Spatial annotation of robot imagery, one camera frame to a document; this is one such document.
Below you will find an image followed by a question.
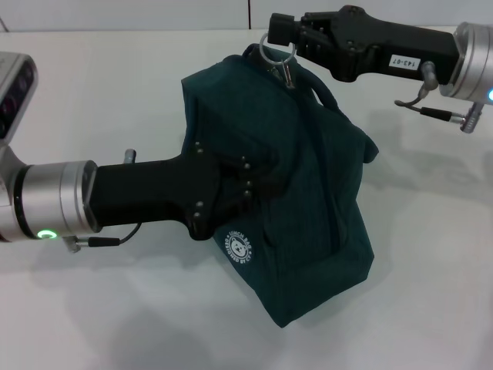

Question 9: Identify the dark teal insulated lunch bag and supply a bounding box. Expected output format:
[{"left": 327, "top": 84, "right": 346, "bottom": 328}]
[{"left": 180, "top": 42, "right": 381, "bottom": 329}]

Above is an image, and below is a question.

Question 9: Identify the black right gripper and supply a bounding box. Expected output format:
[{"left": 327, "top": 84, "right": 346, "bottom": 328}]
[{"left": 267, "top": 4, "right": 463, "bottom": 86}]

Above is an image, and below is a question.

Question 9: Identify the silver zipper pull ring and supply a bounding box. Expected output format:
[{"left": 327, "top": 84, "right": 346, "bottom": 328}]
[{"left": 258, "top": 32, "right": 298, "bottom": 89}]

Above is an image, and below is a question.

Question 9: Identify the right arm cable with plug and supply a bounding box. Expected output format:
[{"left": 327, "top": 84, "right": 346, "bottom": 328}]
[{"left": 394, "top": 60, "right": 485, "bottom": 135}]

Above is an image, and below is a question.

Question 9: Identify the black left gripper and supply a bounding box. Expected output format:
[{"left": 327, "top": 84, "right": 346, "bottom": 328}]
[{"left": 88, "top": 140, "right": 288, "bottom": 243}]

